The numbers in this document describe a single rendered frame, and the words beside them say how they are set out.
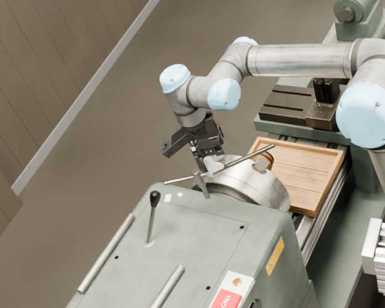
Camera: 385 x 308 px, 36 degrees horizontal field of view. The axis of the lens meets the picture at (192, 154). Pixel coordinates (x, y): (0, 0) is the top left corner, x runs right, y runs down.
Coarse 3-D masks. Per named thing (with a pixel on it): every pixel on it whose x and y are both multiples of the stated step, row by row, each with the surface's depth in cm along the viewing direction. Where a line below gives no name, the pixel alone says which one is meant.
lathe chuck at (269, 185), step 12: (228, 156) 191; (240, 156) 189; (228, 168) 187; (240, 168) 186; (240, 180) 183; (252, 180) 184; (264, 180) 185; (276, 180) 187; (264, 192) 183; (276, 192) 186; (276, 204) 186; (288, 204) 193
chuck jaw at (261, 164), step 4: (260, 160) 191; (264, 160) 191; (256, 164) 188; (260, 164) 190; (264, 164) 190; (252, 168) 187; (256, 168) 187; (260, 168) 187; (264, 168) 188; (260, 172) 187; (264, 172) 187
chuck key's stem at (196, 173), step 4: (192, 172) 165; (196, 172) 165; (196, 176) 165; (196, 180) 167; (200, 180) 167; (200, 184) 168; (204, 184) 168; (204, 188) 170; (204, 192) 171; (208, 192) 172; (204, 196) 172; (208, 196) 172
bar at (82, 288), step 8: (128, 216) 179; (128, 224) 178; (120, 232) 176; (112, 240) 174; (112, 248) 173; (104, 256) 171; (96, 264) 169; (96, 272) 168; (88, 280) 166; (80, 288) 165
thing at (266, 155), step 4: (264, 152) 205; (268, 152) 205; (256, 156) 203; (260, 156) 203; (264, 156) 203; (268, 156) 204; (272, 156) 205; (252, 160) 202; (256, 160) 202; (268, 160) 203; (272, 160) 205; (268, 164) 203; (272, 164) 206; (268, 168) 203
